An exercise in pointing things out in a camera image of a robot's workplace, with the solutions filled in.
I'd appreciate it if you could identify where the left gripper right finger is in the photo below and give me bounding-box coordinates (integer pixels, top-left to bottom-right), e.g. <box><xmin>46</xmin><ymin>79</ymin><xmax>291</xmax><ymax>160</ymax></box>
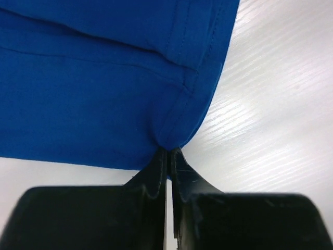
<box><xmin>169</xmin><ymin>149</ymin><xmax>332</xmax><ymax>249</ymax></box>

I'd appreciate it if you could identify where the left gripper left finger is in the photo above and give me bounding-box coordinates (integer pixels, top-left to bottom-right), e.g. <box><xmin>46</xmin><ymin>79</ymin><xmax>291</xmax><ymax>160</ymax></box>
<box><xmin>1</xmin><ymin>149</ymin><xmax>168</xmax><ymax>250</ymax></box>

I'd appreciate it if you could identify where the blue t shirt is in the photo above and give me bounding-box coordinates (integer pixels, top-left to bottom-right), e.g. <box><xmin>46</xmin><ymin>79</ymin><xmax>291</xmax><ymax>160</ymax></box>
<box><xmin>1</xmin><ymin>1</ymin><xmax>239</xmax><ymax>170</ymax></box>

